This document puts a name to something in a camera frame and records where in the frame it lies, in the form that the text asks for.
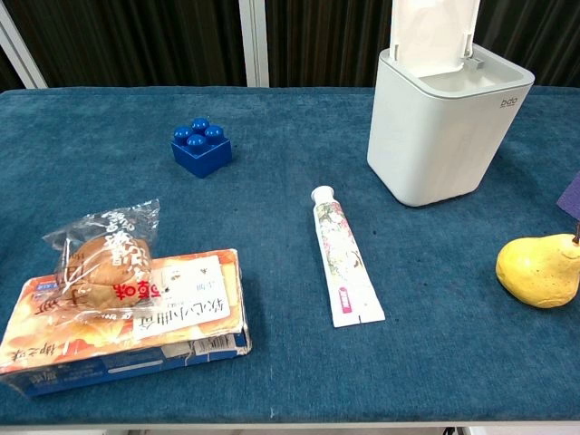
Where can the dark pleated curtain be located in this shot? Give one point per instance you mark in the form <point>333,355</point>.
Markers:
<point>136,41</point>

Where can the white slanted frame bar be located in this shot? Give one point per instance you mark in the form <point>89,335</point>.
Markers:
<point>18,50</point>

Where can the white vertical frame post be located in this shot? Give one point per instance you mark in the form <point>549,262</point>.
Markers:
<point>254,41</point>

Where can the blue toy building block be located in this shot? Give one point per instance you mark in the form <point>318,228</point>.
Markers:
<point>202,154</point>

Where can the blue table cloth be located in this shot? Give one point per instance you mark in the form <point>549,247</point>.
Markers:
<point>281,362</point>

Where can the purple cloth piece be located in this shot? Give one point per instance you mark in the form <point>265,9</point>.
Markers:
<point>571,197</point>

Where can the orange snack cake box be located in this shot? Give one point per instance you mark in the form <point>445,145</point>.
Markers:
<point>136,335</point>

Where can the yellow pear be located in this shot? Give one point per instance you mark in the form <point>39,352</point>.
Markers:
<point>539,276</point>

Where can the white floral toothpaste tube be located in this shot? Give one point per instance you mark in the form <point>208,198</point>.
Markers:
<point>342,254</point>

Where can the bread in clear wrapper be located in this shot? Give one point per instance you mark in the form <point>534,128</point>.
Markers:
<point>106,267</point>

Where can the white trash bin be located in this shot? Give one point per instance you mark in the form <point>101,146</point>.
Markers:
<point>435,136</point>

